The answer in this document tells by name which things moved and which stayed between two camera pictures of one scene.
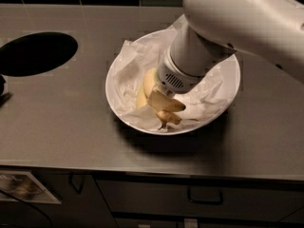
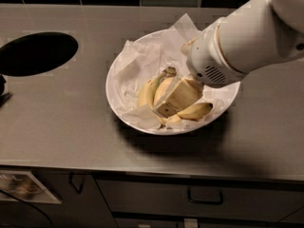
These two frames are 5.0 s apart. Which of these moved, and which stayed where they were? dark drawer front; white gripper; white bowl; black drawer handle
Moved: white gripper
Stayed: dark drawer front; black drawer handle; white bowl
